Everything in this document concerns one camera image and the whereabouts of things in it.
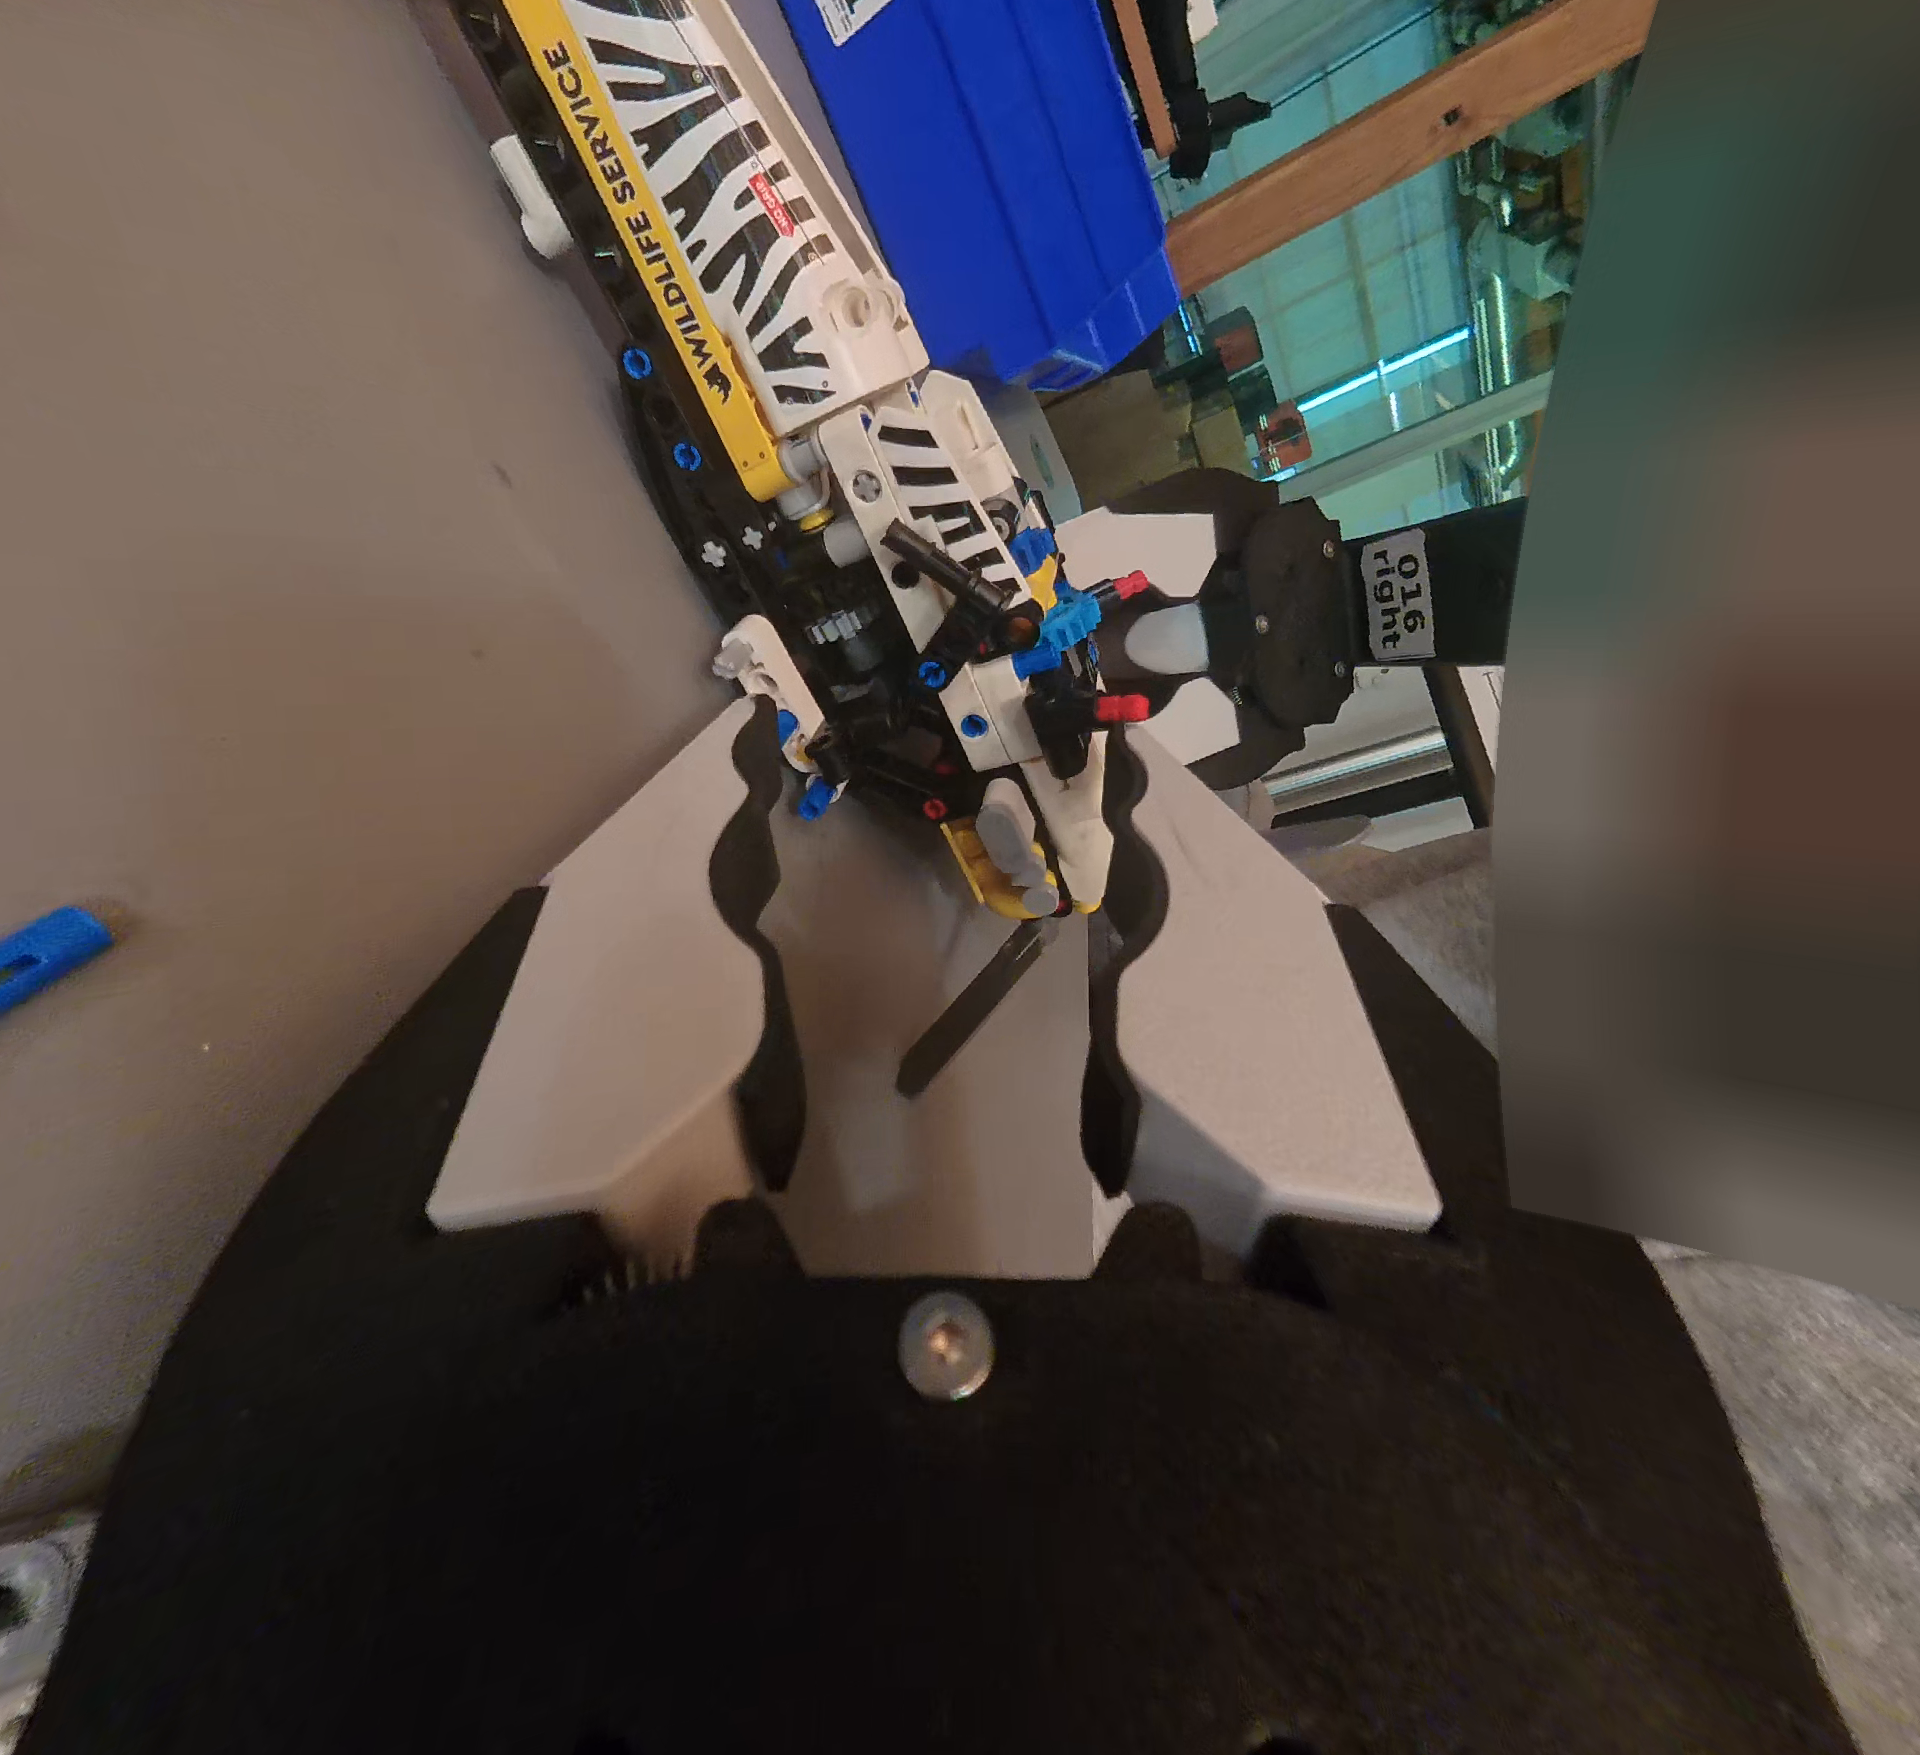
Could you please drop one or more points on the blue storage bin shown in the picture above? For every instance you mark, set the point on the blue storage bin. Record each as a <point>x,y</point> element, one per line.
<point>976,106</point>

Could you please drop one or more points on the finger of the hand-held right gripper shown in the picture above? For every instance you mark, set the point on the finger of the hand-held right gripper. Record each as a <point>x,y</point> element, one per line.
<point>1200,738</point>
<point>1149,547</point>

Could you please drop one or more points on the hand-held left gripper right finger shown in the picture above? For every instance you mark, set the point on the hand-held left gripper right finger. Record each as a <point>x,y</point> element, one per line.
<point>1275,1034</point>

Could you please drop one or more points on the zebra striped lego helicopter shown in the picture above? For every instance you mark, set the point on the zebra striped lego helicopter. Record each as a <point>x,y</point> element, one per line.
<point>704,179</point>

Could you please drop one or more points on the blue lego pin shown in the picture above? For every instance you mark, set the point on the blue lego pin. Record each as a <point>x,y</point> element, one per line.
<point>46,953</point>

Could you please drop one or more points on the person's torso grey sweatshirt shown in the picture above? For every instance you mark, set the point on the person's torso grey sweatshirt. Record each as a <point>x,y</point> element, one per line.
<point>1801,1484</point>

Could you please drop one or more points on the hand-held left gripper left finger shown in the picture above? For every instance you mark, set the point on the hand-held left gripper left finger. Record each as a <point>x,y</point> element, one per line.
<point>600,1034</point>

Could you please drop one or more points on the wooden beam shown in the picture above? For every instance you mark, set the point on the wooden beam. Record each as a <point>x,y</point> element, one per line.
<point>1425,119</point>

